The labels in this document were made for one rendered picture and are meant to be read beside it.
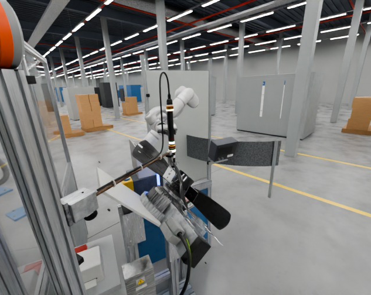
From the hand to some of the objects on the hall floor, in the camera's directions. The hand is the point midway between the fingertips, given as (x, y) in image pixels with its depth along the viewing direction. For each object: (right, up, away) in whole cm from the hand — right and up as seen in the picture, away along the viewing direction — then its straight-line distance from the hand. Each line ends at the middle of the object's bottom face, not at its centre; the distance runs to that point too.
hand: (170, 132), depth 113 cm
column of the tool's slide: (-28, -163, -14) cm, 166 cm away
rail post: (-41, -138, +63) cm, 157 cm away
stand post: (+2, -147, +30) cm, 150 cm away
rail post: (+35, -123, +100) cm, 162 cm away
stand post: (-18, -151, +21) cm, 153 cm away
